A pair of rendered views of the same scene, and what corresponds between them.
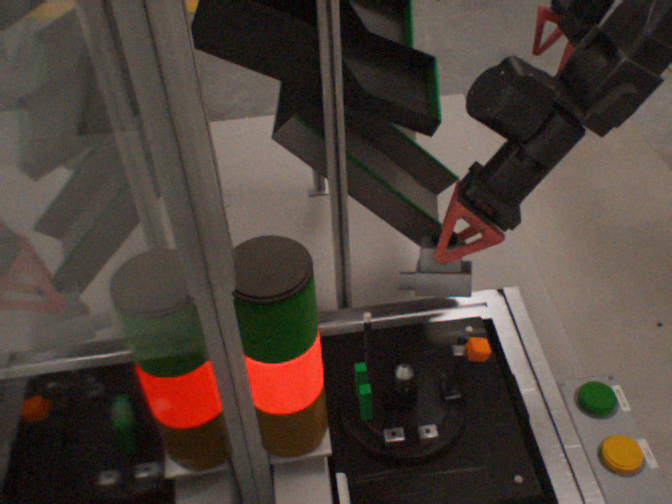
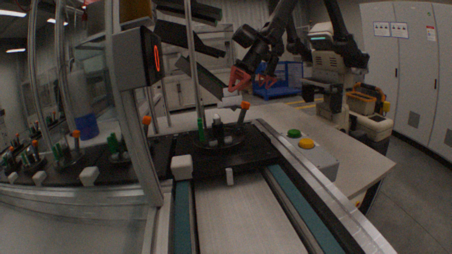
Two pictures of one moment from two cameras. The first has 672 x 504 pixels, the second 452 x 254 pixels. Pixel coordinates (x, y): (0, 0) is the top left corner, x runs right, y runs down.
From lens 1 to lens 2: 54 cm
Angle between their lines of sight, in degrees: 24
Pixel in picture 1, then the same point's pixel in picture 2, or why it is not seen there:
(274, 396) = not seen: outside the picture
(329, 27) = (188, 20)
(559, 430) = (282, 142)
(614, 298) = not seen: hidden behind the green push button
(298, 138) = (182, 63)
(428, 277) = (226, 98)
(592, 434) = (294, 141)
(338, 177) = (194, 71)
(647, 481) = (317, 148)
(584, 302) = not seen: hidden behind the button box
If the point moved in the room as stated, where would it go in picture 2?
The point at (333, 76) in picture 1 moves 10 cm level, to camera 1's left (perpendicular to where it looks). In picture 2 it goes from (190, 35) to (162, 40)
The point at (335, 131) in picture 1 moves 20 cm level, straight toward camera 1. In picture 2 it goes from (192, 54) to (184, 52)
